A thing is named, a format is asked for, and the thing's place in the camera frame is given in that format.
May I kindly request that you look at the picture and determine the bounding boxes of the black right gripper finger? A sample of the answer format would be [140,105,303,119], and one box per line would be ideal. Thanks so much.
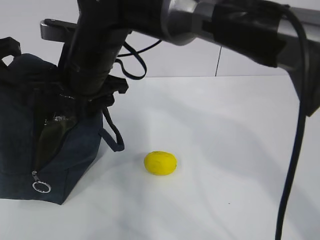
[99,75,129,107]

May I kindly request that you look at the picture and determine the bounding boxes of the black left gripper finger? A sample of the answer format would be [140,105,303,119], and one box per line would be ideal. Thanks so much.
[0,37,60,87]

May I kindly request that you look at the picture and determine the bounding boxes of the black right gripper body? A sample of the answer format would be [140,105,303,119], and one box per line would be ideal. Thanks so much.
[64,0,130,96]

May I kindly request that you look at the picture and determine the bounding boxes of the dark blue lunch bag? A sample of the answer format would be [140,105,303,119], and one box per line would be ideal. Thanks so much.
[0,52,125,206]

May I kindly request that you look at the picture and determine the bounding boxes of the yellow lemon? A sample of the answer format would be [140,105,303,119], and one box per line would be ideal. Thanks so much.
[143,151,178,176]

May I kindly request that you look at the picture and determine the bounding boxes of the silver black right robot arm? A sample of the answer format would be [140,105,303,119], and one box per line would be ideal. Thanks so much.
[64,0,320,116]

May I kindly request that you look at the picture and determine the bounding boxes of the silver zipper pull ring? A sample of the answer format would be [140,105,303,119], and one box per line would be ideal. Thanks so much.
[31,170,52,195]

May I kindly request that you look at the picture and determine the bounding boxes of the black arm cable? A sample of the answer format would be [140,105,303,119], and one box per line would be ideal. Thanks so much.
[274,4,310,240]

